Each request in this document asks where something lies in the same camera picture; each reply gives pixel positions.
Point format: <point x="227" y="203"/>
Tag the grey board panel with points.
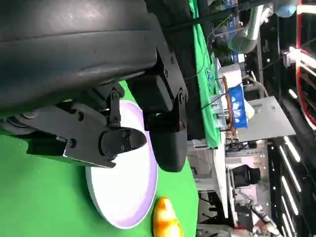
<point x="269" y="121"/>

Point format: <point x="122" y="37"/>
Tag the clear plastic box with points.
<point x="218" y="106"/>

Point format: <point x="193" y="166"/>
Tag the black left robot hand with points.
<point x="74" y="49"/>

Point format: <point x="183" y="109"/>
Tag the red ceiling pipe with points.
<point x="298" y="74"/>

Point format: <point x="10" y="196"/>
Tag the green cloth on workshop table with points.
<point x="203" y="69"/>

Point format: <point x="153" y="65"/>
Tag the black office chair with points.
<point x="247" y="175"/>

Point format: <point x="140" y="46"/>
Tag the brown wooden shelf board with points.
<point x="229" y="106"/>

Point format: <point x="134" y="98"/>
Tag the white workshop desk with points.
<point x="219" y="168"/>

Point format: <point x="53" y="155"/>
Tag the blue plastic bin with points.
<point x="238" y="108"/>

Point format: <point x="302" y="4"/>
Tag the orange and white bread roll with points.
<point x="168" y="219"/>

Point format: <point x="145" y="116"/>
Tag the lilac plate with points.
<point x="123" y="192"/>

